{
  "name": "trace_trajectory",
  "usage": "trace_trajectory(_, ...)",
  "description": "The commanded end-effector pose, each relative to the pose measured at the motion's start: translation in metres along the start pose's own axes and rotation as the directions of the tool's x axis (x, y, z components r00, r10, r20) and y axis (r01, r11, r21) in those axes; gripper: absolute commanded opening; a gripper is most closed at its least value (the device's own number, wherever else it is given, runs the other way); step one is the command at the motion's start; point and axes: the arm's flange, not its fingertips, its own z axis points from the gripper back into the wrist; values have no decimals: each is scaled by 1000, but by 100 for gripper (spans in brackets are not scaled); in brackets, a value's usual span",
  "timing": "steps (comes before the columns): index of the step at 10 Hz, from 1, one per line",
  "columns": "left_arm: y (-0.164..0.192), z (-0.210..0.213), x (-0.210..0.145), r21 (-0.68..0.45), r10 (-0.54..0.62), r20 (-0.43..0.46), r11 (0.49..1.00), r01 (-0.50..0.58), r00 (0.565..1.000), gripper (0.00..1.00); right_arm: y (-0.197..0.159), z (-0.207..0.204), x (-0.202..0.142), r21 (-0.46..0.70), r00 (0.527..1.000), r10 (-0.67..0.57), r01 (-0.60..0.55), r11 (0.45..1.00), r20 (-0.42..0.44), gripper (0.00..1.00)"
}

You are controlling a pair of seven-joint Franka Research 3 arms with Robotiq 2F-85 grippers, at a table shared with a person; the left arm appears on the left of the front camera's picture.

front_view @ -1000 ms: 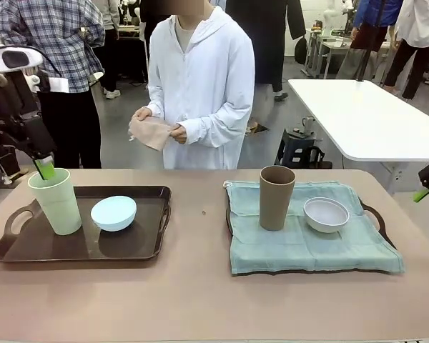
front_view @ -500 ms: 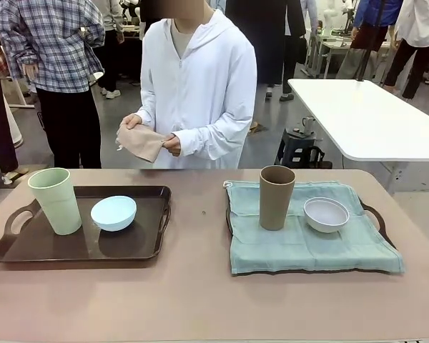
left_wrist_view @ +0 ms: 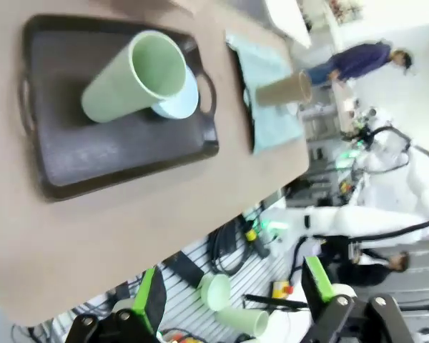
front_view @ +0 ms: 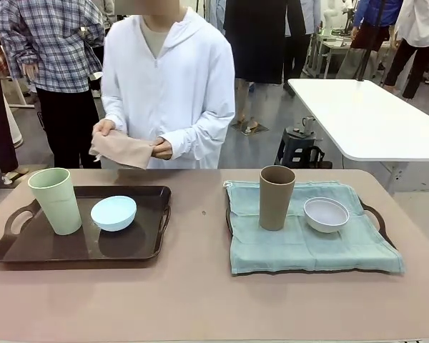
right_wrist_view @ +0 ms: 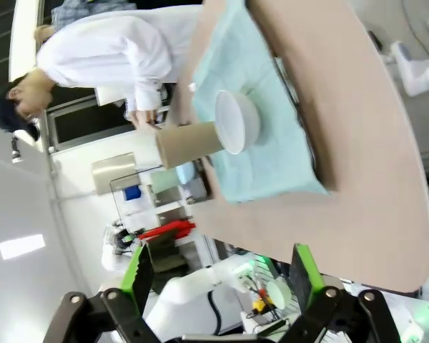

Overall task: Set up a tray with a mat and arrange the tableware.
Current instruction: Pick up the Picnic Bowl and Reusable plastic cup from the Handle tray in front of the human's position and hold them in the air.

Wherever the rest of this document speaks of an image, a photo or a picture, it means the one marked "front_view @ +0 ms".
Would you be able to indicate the bystander in dark dress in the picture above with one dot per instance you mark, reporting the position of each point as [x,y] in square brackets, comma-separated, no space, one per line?
[261,43]

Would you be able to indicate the person's left hand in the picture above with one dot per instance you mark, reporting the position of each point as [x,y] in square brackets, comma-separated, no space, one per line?
[164,149]

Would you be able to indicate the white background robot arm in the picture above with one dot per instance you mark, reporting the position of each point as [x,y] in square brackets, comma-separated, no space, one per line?
[330,16]

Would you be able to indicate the person's right hand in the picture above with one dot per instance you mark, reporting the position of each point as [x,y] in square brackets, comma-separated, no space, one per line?
[105,126]

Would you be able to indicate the black plastic stool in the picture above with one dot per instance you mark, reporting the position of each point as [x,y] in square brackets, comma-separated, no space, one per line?
[296,150]

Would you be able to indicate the beige cloth mat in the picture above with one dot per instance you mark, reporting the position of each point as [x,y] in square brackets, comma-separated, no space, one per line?
[125,150]

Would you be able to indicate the bystander in blue jacket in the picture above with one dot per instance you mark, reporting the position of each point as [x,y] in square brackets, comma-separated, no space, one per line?
[375,14]

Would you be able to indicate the white desk frame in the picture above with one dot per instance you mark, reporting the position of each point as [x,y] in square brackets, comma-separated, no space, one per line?
[16,91]

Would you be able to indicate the bystander in blue plaid shirt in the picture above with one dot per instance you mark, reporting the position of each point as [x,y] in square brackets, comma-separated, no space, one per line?
[50,43]

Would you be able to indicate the black vertical pole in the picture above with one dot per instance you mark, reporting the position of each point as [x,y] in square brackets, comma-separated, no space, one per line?
[366,53]

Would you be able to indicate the light blue bowl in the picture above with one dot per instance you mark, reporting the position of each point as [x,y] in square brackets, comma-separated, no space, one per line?
[114,218]

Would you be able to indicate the teal cloth mat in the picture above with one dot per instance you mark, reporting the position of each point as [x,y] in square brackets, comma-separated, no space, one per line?
[271,250]

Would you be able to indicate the tan brown plastic cup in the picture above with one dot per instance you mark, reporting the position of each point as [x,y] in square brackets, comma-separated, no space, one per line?
[275,203]

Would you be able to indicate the light green plastic cup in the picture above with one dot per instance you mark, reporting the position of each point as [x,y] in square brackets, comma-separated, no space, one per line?
[57,207]

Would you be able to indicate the grey metal object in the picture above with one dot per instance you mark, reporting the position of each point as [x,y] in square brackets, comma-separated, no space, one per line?
[308,125]

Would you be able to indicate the white background table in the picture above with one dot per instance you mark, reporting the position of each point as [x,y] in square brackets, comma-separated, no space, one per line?
[379,114]

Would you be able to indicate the bystander in white shirt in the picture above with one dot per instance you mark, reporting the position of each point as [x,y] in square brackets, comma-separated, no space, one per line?
[418,21]

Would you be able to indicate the person's left forearm white sleeve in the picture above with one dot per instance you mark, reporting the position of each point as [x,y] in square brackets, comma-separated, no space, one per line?
[200,132]

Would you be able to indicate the person in white hoodie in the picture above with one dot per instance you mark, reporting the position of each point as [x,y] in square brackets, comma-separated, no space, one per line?
[171,89]

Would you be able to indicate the dark brown plastic tray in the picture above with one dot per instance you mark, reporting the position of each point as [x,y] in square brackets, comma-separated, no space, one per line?
[378,217]
[39,246]

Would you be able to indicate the white bowl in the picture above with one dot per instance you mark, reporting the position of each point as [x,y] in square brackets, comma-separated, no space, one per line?
[325,225]

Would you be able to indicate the person's right forearm white sleeve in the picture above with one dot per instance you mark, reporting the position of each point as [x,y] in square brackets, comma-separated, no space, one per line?
[116,114]

